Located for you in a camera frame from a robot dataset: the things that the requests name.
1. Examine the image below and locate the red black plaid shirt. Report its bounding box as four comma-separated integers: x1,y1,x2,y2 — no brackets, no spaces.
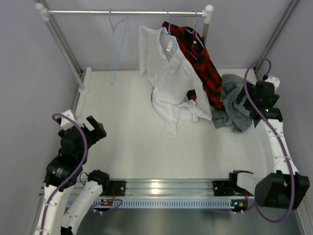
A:
162,22,224,110

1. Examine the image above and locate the blue hanger under plaid shirt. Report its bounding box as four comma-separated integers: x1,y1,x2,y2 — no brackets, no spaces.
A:
185,9,204,61

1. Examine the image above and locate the white rack foot bar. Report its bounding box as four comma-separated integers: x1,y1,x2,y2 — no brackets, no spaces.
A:
75,67,92,117

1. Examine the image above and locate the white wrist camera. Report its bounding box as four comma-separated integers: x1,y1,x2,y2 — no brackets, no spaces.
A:
57,110,78,130
262,75,280,91

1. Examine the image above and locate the blue hanger under white shirt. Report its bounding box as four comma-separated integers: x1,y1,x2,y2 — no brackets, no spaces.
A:
162,9,172,37

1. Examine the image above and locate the rack upright pole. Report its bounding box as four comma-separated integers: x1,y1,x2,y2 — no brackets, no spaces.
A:
41,15,87,92
202,17,211,45

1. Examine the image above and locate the perforated cable duct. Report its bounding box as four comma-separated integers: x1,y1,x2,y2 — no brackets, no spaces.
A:
66,198,235,209

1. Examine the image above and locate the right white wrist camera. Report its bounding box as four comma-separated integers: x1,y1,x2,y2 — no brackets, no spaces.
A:
262,75,280,91

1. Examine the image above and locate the white shirt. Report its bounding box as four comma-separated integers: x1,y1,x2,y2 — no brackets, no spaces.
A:
138,25,212,135

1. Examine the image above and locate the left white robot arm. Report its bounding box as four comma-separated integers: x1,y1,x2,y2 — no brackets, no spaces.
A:
34,114,111,235

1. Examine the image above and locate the left rack upright pole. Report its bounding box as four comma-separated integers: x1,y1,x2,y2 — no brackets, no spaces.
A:
41,15,87,92

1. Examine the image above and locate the metal clothes rail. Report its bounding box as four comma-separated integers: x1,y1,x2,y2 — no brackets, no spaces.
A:
35,3,214,21

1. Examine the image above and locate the grey shirt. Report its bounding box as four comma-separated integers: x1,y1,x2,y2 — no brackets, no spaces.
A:
212,74,252,132

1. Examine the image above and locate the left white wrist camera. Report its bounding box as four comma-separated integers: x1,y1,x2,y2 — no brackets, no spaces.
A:
57,110,78,130

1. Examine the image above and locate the empty light blue hanger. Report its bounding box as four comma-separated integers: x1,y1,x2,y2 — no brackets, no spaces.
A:
109,8,129,86

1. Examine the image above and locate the right rack upright pole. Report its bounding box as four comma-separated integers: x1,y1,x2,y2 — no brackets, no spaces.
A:
202,17,211,45

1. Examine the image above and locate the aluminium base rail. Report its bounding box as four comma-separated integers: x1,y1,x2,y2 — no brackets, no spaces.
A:
101,179,252,197

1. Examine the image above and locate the right aluminium frame post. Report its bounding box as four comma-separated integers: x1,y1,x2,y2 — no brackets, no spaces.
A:
259,0,300,59

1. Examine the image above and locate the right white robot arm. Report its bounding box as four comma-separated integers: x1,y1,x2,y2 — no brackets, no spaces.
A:
227,81,310,210

